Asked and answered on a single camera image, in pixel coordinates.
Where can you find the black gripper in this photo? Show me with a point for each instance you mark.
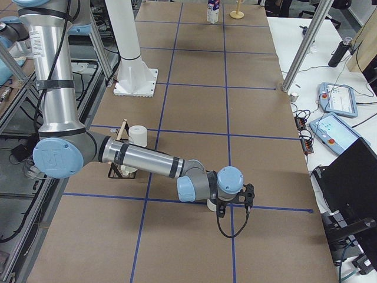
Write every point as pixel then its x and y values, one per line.
pixel 224 204

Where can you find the pale green ceramic mug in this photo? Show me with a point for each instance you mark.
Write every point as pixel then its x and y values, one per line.
pixel 211 204

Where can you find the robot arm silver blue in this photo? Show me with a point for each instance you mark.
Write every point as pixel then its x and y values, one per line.
pixel 66 143

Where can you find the white paper cup lower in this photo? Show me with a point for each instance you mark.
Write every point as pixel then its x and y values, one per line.
pixel 128 172

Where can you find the white paper cup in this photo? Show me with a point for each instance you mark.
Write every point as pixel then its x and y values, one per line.
pixel 128 172
pixel 138 135

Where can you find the white paper cup upper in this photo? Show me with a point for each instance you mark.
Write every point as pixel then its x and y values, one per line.
pixel 138 135

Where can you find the small metal cup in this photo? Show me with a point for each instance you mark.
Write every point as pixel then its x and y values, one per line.
pixel 293 97

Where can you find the wooden cup tree stand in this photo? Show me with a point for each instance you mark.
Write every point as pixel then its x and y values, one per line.
pixel 237 13

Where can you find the blue white milk carton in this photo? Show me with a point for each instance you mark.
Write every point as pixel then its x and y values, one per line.
pixel 213 7

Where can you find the black power strip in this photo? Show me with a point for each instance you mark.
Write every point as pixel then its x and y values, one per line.
pixel 306 138

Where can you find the blue teach pendant near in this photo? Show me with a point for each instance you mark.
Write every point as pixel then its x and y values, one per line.
pixel 335 133

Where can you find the blue teach pendant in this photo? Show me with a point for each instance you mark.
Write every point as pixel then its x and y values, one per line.
pixel 338 98
pixel 335 133

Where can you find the blue teach pendant far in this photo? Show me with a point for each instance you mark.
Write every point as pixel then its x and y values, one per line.
pixel 338 98

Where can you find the black bottle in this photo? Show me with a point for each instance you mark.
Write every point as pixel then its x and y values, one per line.
pixel 337 56

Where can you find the black wire cup rack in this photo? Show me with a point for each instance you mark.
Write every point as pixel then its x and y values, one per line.
pixel 122 136

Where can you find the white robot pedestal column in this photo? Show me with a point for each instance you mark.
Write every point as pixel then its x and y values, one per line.
pixel 134 78

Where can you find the aluminium frame post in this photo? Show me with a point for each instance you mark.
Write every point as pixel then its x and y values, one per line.
pixel 313 28

